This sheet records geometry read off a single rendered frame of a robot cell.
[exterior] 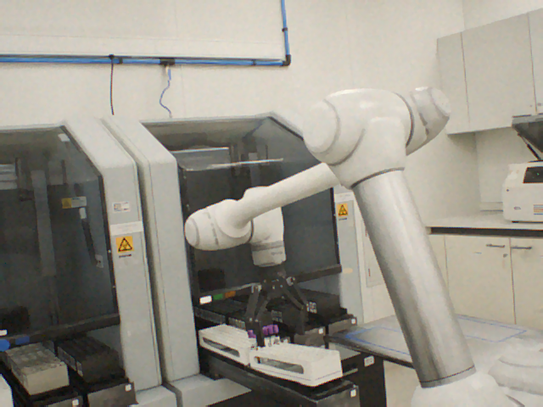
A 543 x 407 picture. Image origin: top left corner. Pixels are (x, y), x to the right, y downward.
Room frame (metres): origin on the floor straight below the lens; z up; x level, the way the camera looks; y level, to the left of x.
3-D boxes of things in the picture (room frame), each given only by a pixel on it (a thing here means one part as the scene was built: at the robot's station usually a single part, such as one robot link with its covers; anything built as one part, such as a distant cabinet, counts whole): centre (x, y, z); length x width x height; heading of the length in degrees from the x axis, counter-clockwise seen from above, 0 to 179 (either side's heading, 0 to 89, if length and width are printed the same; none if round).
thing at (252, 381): (1.68, 0.06, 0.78); 0.73 x 0.14 x 0.09; 34
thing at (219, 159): (2.23, 0.15, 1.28); 0.61 x 0.51 x 0.63; 124
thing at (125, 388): (1.88, 0.67, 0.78); 0.73 x 0.14 x 0.09; 34
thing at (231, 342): (1.83, 0.15, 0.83); 0.30 x 0.10 x 0.06; 34
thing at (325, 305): (2.16, -0.17, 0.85); 0.12 x 0.02 x 0.06; 123
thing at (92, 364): (1.69, 0.54, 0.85); 0.12 x 0.02 x 0.06; 124
